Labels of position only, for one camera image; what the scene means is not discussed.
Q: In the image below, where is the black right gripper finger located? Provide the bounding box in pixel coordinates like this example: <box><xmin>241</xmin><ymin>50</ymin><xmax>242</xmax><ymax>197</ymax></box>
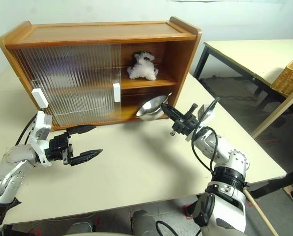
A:
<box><xmin>161</xmin><ymin>103</ymin><xmax>185</xmax><ymax>119</ymax></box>
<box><xmin>162</xmin><ymin>106</ymin><xmax>183</xmax><ymax>122</ymax></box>

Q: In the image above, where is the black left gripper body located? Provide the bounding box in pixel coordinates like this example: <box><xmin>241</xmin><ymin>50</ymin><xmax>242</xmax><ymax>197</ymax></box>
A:
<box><xmin>45</xmin><ymin>131</ymin><xmax>74</xmax><ymax>166</ymax></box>

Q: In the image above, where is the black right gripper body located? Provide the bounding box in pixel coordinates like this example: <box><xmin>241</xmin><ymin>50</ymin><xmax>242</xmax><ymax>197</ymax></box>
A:
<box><xmin>170</xmin><ymin>103</ymin><xmax>199</xmax><ymax>138</ymax></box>

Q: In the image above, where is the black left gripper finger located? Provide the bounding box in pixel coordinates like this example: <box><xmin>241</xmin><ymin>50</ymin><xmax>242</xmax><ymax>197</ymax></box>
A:
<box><xmin>70</xmin><ymin>148</ymin><xmax>103</xmax><ymax>167</ymax></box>
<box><xmin>66</xmin><ymin>124</ymin><xmax>97</xmax><ymax>136</ymax></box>

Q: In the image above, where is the silver metal bowl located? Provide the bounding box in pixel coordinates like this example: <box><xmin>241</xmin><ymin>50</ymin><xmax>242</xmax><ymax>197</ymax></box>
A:
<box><xmin>136</xmin><ymin>92</ymin><xmax>174</xmax><ymax>121</ymax></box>

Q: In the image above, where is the white fluffy plush toy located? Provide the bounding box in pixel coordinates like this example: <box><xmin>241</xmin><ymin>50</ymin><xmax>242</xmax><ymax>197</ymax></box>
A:
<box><xmin>126</xmin><ymin>51</ymin><xmax>159</xmax><ymax>81</ymax></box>

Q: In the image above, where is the ribbed clear sliding door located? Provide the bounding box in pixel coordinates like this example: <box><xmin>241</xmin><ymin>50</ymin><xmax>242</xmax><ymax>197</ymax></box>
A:
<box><xmin>10</xmin><ymin>45</ymin><xmax>114</xmax><ymax>126</ymax></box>
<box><xmin>20</xmin><ymin>43</ymin><xmax>122</xmax><ymax>123</ymax></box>

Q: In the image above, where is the wooden cabinet shelf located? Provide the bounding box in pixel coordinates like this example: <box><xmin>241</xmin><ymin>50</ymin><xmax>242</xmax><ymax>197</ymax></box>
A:
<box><xmin>120</xmin><ymin>64</ymin><xmax>179</xmax><ymax>90</ymax></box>

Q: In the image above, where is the wooden cabinet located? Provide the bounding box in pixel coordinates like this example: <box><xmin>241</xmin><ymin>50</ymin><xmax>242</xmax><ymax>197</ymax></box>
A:
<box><xmin>0</xmin><ymin>16</ymin><xmax>203</xmax><ymax>131</ymax></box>

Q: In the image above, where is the grey rounded shape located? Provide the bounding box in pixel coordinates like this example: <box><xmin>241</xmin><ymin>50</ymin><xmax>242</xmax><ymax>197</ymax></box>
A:
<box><xmin>65</xmin><ymin>222</ymin><xmax>94</xmax><ymax>236</ymax></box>
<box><xmin>131</xmin><ymin>209</ymin><xmax>160</xmax><ymax>236</ymax></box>

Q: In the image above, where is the light wooden slat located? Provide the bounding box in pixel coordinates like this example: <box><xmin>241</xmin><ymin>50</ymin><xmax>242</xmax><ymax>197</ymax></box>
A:
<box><xmin>251</xmin><ymin>87</ymin><xmax>293</xmax><ymax>139</ymax></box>

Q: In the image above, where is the black table base bar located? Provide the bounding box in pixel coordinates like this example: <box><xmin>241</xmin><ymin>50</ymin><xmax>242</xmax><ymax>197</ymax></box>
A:
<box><xmin>185</xmin><ymin>167</ymin><xmax>293</xmax><ymax>217</ymax></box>

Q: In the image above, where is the round wooden stick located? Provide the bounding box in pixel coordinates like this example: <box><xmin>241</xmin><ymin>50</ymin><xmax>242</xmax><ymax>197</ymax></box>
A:
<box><xmin>243</xmin><ymin>186</ymin><xmax>279</xmax><ymax>236</ymax></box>

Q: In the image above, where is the woven wicker basket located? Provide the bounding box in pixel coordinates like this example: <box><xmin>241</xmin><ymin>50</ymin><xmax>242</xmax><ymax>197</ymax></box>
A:
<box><xmin>271</xmin><ymin>54</ymin><xmax>293</xmax><ymax>103</ymax></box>

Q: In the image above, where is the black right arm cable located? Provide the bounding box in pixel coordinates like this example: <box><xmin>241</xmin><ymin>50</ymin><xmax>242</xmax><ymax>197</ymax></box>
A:
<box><xmin>190</xmin><ymin>97</ymin><xmax>221</xmax><ymax>176</ymax></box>

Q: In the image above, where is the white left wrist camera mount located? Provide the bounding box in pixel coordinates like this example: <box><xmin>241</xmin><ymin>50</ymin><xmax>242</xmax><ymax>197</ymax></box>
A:
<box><xmin>29</xmin><ymin>110</ymin><xmax>53</xmax><ymax>168</ymax></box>

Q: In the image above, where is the cream table with black frame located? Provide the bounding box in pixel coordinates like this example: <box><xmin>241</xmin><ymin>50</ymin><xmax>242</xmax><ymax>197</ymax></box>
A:
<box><xmin>193</xmin><ymin>39</ymin><xmax>293</xmax><ymax>111</ymax></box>

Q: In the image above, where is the thin black body cable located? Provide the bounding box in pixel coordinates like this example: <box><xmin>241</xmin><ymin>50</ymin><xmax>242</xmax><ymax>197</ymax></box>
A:
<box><xmin>156</xmin><ymin>220</ymin><xmax>204</xmax><ymax>236</ymax></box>

